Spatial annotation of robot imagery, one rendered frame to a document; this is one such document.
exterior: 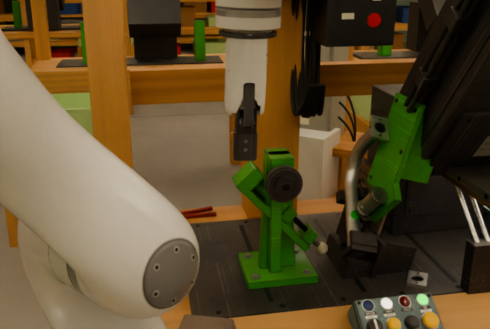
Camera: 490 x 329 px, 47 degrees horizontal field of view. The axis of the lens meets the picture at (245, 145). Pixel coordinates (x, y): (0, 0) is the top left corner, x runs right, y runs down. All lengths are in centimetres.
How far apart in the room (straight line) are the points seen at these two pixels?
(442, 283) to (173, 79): 81
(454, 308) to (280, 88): 65
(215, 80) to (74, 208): 102
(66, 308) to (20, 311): 224
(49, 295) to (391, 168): 76
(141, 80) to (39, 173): 100
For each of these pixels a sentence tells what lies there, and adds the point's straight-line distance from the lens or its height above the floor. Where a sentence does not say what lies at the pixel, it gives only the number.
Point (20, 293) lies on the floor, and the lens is 307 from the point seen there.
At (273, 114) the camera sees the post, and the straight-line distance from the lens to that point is 146.
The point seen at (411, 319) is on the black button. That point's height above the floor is 94.
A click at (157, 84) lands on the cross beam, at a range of 150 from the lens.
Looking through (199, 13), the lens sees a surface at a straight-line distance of 1047.
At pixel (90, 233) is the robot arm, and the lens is 53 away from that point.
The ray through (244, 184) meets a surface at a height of 112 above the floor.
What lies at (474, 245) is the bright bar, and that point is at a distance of 122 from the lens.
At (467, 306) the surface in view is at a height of 90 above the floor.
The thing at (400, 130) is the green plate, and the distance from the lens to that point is 121.
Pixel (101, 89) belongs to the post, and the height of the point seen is 125.
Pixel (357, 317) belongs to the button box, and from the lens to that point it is 108.
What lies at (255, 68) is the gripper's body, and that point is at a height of 141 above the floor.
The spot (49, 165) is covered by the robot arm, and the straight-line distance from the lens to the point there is 51.
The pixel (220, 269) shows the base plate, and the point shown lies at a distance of 127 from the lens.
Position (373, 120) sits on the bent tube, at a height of 122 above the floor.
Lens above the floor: 153
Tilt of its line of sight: 18 degrees down
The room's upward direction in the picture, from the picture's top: straight up
